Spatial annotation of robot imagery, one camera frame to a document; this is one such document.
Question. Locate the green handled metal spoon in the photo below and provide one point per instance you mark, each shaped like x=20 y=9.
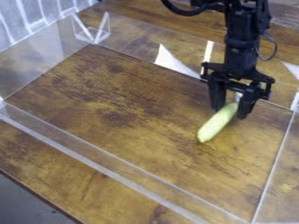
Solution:
x=211 y=128

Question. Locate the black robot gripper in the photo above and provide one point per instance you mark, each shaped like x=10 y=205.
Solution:
x=252 y=86

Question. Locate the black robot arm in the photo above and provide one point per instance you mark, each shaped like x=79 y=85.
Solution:
x=247 y=21

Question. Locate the clear acrylic enclosure wall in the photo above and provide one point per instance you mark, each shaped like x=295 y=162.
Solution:
x=100 y=117

